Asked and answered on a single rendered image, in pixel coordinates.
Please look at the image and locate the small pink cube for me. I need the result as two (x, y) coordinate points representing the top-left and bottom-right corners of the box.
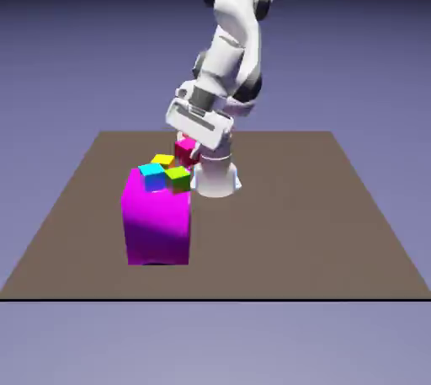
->
(173, 136), (199, 168)

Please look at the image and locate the small cyan cube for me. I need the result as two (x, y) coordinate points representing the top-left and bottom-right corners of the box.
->
(137, 162), (168, 193)

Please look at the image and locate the large magenta box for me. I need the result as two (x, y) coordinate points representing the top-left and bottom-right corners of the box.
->
(120, 167), (192, 266)

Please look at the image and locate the small green cube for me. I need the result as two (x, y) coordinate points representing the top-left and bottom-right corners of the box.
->
(163, 165), (192, 195)

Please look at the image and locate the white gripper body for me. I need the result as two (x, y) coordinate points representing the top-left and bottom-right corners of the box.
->
(164, 98), (235, 151)

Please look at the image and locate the small yellow cube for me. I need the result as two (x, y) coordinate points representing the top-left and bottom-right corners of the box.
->
(150, 153), (177, 170)

